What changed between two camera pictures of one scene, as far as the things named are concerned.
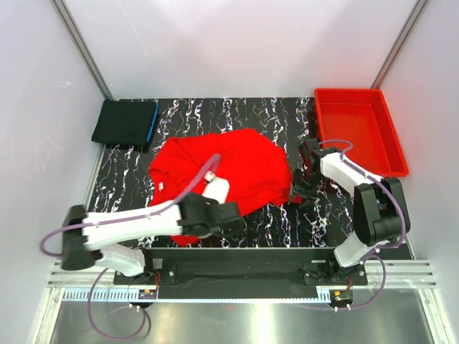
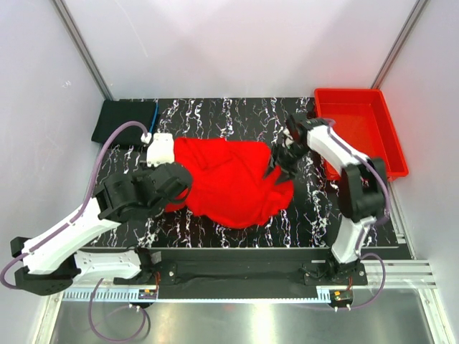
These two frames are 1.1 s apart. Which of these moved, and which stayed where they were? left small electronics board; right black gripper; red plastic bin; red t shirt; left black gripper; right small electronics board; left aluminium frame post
Moved: red t shirt; right black gripper; left black gripper
Stayed: left aluminium frame post; right small electronics board; red plastic bin; left small electronics board
